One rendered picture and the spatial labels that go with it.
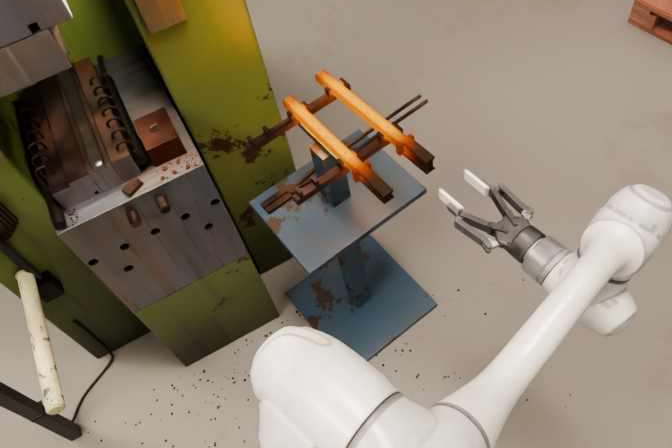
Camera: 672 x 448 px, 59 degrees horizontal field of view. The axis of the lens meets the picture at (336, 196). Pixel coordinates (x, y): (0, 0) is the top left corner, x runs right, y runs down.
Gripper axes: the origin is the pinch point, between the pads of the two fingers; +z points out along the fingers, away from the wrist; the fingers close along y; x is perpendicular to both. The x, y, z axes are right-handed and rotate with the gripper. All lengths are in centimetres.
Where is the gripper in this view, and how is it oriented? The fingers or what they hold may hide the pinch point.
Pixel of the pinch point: (461, 190)
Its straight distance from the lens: 133.2
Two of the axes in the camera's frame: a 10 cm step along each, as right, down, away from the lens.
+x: -1.3, -5.7, -8.1
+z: -6.1, -5.9, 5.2
